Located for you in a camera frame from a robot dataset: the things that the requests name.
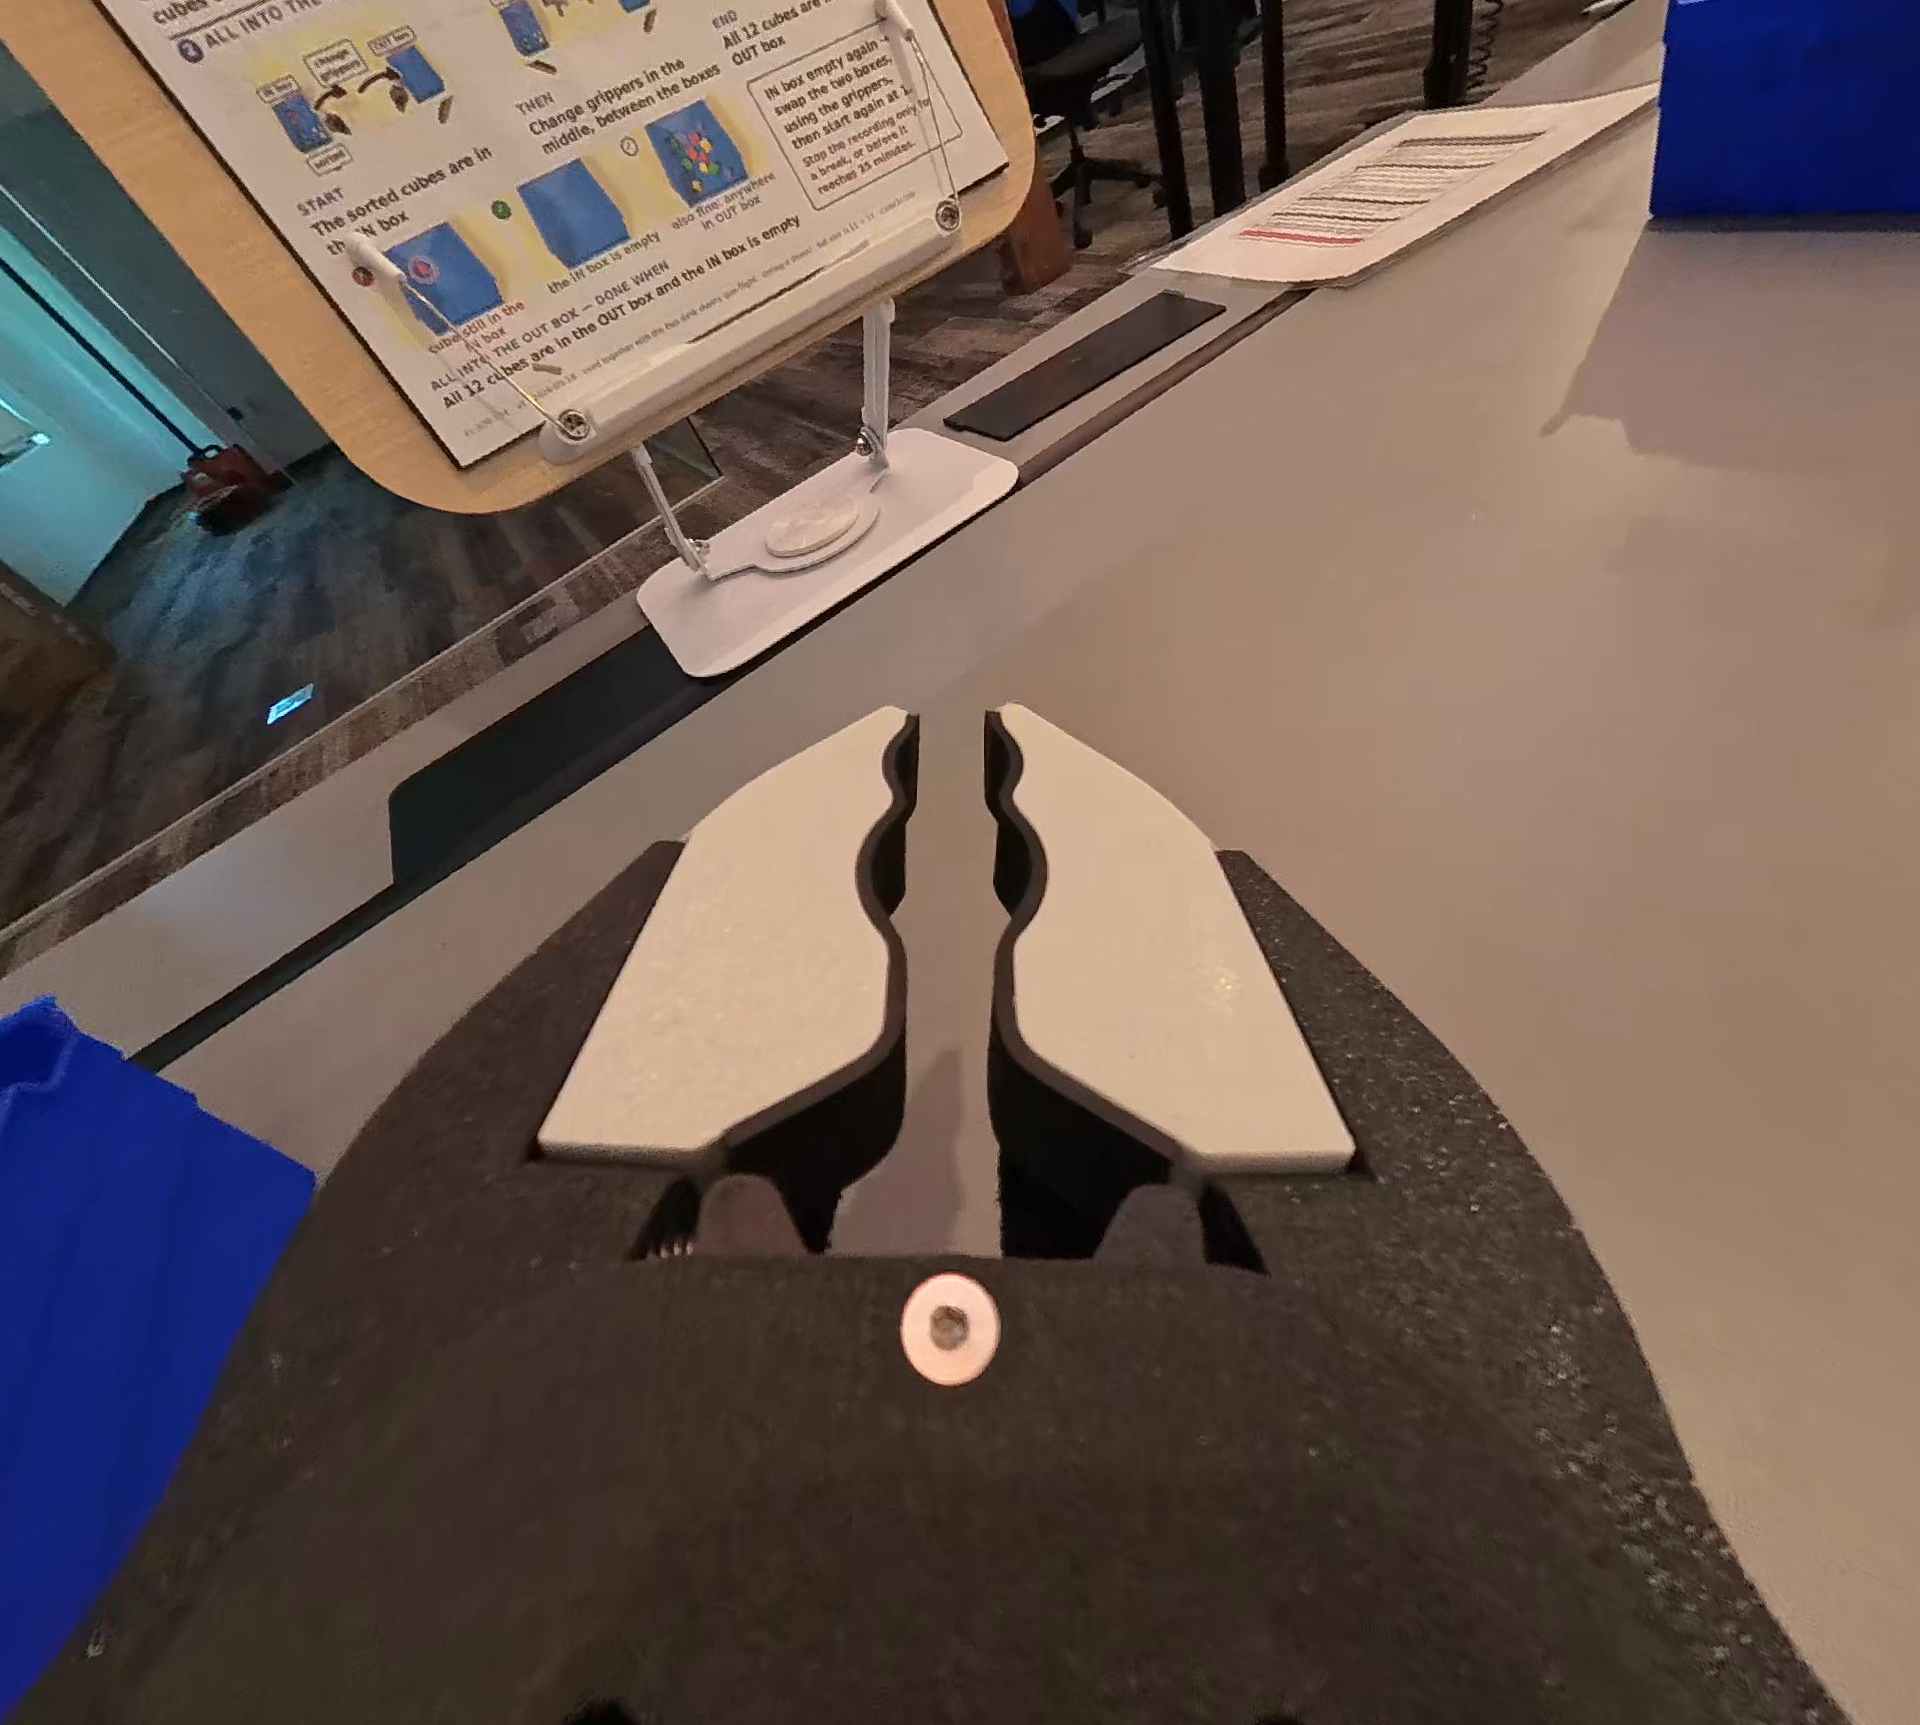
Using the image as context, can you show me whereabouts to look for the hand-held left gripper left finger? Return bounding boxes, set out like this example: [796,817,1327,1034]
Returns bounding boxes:
[537,703,923,1163]

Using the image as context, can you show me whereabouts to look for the black background desk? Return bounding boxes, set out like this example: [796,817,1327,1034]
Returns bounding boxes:
[1059,0,1504,245]

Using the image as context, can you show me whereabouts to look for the wooden beam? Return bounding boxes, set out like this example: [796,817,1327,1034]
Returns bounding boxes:
[906,0,1070,298]

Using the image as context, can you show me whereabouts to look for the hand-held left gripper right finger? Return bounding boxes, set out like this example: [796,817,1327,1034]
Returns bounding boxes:
[982,703,1360,1176]

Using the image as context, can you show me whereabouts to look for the stack of cardboard boxes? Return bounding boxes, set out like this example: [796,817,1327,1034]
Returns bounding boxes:
[0,556,117,717]

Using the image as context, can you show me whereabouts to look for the instruction sheet on wooden stand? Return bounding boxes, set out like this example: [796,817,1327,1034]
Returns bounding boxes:
[0,0,1041,682]

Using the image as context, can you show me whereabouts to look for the blue plastic bin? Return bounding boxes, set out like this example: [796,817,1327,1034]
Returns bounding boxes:
[1651,0,1920,219]
[0,996,320,1725]

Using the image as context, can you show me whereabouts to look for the paper in plastic sleeve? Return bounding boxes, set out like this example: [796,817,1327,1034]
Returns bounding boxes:
[1147,80,1665,291]

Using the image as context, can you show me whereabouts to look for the black office chair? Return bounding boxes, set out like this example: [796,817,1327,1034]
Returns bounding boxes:
[1019,5,1169,208]

